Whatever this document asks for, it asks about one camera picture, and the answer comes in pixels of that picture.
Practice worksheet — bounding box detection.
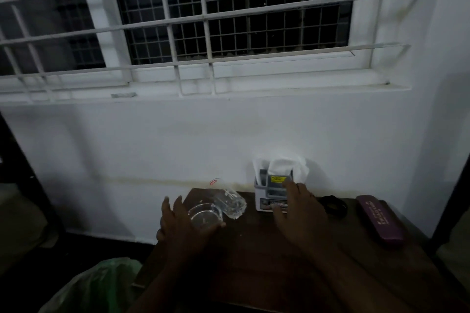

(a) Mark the clear plastic bag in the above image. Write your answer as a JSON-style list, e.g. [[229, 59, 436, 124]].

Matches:
[[209, 178, 247, 220]]

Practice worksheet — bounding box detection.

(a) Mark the person's right hand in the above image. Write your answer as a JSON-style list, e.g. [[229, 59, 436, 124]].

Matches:
[[272, 180, 333, 255]]

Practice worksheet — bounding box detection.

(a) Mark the white framed mesh window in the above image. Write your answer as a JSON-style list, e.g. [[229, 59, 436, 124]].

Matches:
[[0, 0, 390, 84]]

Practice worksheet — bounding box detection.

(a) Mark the person's left hand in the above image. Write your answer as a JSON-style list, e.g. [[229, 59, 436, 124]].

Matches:
[[156, 195, 227, 263]]

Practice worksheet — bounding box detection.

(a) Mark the person's left forearm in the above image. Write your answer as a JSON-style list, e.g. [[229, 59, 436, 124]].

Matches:
[[127, 252, 210, 313]]

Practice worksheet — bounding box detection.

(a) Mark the clear glass bowl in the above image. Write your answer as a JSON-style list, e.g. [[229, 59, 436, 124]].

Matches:
[[187, 203, 224, 231]]

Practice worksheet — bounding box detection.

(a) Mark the person's right forearm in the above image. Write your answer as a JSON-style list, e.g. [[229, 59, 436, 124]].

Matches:
[[310, 241, 419, 313]]

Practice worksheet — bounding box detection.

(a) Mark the grey white tissue holder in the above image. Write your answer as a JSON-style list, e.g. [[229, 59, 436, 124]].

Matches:
[[254, 168, 294, 213]]

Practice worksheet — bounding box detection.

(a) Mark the purple oblong case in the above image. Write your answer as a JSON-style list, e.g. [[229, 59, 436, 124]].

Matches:
[[355, 195, 406, 246]]

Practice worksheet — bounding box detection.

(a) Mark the white tissue paper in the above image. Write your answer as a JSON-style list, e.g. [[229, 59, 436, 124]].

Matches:
[[252, 156, 310, 186]]

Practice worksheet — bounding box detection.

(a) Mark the green plastic bag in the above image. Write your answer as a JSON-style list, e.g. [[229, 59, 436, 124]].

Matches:
[[38, 257, 144, 313]]

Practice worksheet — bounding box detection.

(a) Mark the white metal window grille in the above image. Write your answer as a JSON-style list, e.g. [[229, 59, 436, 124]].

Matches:
[[0, 0, 423, 104]]

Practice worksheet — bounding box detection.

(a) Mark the dark furniture frame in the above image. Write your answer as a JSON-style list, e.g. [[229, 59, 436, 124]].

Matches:
[[428, 153, 470, 289]]

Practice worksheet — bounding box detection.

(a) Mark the black round band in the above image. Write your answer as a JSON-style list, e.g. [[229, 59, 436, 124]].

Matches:
[[318, 195, 349, 219]]

